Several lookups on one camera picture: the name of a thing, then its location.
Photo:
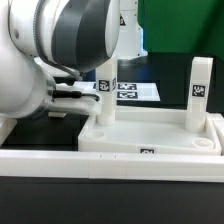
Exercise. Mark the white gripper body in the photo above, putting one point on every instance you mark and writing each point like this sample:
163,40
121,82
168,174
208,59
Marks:
75,100

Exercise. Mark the white desk top tray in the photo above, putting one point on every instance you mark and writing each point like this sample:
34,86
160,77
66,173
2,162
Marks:
149,130

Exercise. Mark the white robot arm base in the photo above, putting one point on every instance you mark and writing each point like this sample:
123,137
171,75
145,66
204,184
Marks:
74,36

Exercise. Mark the white left fence block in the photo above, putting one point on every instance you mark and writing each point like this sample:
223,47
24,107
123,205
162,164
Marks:
6,127

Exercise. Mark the white fence block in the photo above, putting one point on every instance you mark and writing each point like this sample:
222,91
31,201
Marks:
6,127
218,121

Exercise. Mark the white front fence bar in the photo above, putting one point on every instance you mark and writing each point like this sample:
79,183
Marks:
125,166

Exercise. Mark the white right fence block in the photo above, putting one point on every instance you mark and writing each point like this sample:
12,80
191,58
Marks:
218,121

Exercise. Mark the white marker base plate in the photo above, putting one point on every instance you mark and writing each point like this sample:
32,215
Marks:
129,91

